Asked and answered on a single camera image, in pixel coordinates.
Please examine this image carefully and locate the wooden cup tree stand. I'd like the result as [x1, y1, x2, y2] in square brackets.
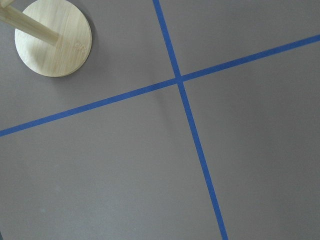
[0, 0, 92, 78]

